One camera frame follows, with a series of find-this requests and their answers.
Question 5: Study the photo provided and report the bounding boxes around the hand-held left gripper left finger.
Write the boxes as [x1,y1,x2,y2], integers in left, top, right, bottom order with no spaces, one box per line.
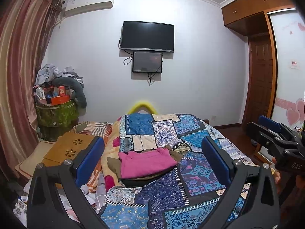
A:
[27,136,112,229]

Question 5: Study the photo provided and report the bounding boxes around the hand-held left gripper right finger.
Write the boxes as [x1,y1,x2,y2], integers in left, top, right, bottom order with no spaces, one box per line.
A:
[201,136,280,229]

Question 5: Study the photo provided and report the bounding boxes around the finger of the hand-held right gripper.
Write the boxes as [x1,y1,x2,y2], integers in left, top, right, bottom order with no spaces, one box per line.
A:
[246,122,283,148]
[258,115,290,134]

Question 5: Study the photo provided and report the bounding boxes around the olive green pants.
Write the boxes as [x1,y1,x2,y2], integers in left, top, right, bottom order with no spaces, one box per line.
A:
[107,145,183,180]

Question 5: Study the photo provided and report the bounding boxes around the pink pants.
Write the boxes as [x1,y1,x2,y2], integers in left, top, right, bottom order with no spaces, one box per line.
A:
[118,147,180,179]

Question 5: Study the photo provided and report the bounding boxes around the person's right hand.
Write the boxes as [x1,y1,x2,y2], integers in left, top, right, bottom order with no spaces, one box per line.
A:
[272,157,283,185]

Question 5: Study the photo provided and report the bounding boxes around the wooden lap desk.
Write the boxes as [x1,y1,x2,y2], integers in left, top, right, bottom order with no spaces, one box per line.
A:
[44,132,101,164]

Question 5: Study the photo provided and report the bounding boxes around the pink heart stickers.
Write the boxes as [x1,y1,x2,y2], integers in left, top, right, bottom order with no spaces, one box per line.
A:
[275,95,305,127]

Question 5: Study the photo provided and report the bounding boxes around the blue patchwork blanket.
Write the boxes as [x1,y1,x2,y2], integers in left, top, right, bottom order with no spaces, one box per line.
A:
[99,113,260,229]

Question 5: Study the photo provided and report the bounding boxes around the brown wooden door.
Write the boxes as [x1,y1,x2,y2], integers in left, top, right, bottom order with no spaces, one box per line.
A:
[242,35,275,125]

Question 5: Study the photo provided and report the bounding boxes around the green patterned basket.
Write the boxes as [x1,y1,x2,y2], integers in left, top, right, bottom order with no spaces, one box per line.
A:
[36,99,79,142]

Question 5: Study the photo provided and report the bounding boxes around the beige cushion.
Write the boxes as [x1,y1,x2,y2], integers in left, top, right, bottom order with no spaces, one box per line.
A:
[15,140,61,180]

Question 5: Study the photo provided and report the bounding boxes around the orange box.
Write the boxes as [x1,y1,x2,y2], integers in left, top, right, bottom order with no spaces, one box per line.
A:
[51,86,71,106]

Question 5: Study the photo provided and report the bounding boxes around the grey neck pillow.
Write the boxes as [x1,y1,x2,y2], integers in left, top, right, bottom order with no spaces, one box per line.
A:
[56,76,87,108]

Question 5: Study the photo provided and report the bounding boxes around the white sliding wardrobe door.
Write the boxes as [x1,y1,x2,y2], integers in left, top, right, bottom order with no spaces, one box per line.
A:
[258,9,305,164]

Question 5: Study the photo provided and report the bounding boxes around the pile of grey clothes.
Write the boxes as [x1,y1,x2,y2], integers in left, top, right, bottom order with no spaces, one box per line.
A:
[35,63,84,87]

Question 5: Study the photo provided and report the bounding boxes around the striped pink curtain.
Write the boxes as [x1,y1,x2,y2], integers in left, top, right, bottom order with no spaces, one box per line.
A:
[0,0,64,180]

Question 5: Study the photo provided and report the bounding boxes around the brown wooden overhead cabinet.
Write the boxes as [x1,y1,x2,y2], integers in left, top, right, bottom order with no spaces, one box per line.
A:
[221,0,299,37]

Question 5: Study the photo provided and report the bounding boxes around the white air conditioner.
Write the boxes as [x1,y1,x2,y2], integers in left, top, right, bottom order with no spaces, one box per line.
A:
[64,0,115,15]

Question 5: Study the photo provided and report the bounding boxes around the yellow foam ring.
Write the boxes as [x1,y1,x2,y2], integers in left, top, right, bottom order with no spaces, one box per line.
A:
[127,100,158,115]

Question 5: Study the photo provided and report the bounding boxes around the black television cable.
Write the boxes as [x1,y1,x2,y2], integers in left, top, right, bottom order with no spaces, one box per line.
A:
[118,37,134,65]

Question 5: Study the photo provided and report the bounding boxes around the small black wall monitor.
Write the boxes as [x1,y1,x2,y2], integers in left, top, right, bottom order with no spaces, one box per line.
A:
[132,51,163,74]

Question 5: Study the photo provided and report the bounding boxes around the black wall television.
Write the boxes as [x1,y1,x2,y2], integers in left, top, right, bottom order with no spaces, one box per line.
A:
[120,21,175,53]

